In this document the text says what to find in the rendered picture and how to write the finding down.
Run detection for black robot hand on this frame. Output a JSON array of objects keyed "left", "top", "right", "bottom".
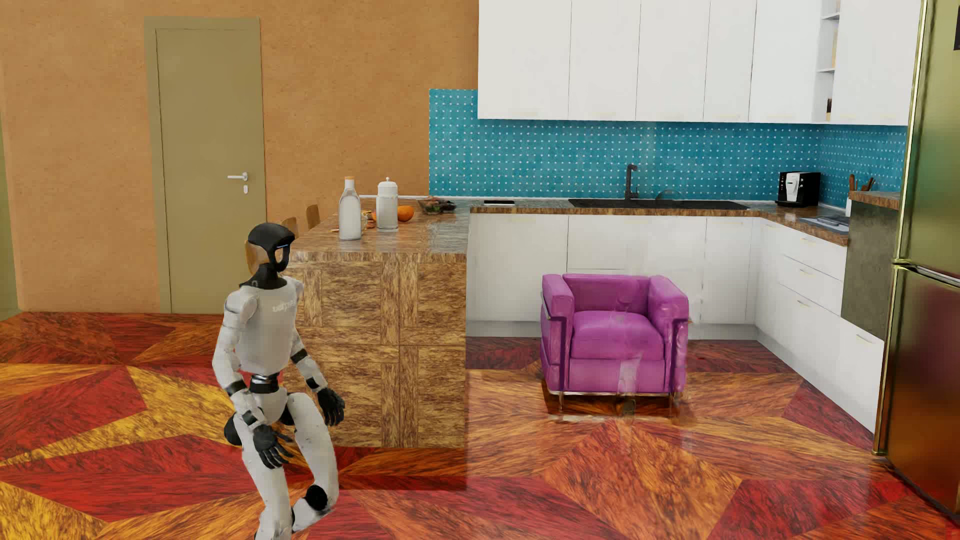
[
  {"left": 316, "top": 386, "right": 347, "bottom": 429},
  {"left": 251, "top": 423, "right": 295, "bottom": 471}
]

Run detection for purple leather armchair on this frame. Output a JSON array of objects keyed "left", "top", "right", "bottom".
[{"left": 540, "top": 273, "right": 690, "bottom": 400}]

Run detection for white right robot leg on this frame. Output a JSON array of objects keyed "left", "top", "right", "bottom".
[{"left": 224, "top": 408, "right": 295, "bottom": 540}]

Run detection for white robot leg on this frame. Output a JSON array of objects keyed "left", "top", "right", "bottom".
[
  {"left": 285, "top": 391, "right": 341, "bottom": 534},
  {"left": 224, "top": 408, "right": 295, "bottom": 540}
]

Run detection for white left robot leg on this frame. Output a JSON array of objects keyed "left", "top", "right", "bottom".
[{"left": 285, "top": 391, "right": 341, "bottom": 534}]

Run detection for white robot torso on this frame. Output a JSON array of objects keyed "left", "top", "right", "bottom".
[{"left": 238, "top": 273, "right": 306, "bottom": 396}]

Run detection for wooden kitchen island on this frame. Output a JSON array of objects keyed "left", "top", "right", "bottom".
[{"left": 285, "top": 202, "right": 471, "bottom": 450}]

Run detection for black robot head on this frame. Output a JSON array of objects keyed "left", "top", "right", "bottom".
[{"left": 247, "top": 222, "right": 296, "bottom": 274}]

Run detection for white glass bottle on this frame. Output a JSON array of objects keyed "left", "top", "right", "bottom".
[{"left": 338, "top": 177, "right": 363, "bottom": 242}]

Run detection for white lidded canister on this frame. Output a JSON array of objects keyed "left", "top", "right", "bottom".
[{"left": 375, "top": 177, "right": 399, "bottom": 231}]

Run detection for olive green door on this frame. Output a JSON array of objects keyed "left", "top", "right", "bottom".
[{"left": 144, "top": 16, "right": 268, "bottom": 315}]

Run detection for white upper kitchen cabinets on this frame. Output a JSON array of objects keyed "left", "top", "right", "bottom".
[{"left": 477, "top": 0, "right": 922, "bottom": 127}]

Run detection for white kitchen cabinets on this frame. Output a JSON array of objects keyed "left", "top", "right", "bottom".
[
  {"left": 466, "top": 213, "right": 886, "bottom": 433},
  {"left": 477, "top": 0, "right": 922, "bottom": 127}
]

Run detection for white lower kitchen cabinets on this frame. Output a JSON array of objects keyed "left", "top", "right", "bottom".
[{"left": 466, "top": 213, "right": 886, "bottom": 433}]

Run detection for black coffee machine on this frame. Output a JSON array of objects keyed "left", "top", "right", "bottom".
[{"left": 776, "top": 171, "right": 822, "bottom": 209}]

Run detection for metallic golden refrigerator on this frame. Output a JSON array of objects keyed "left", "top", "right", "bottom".
[{"left": 872, "top": 0, "right": 960, "bottom": 516}]

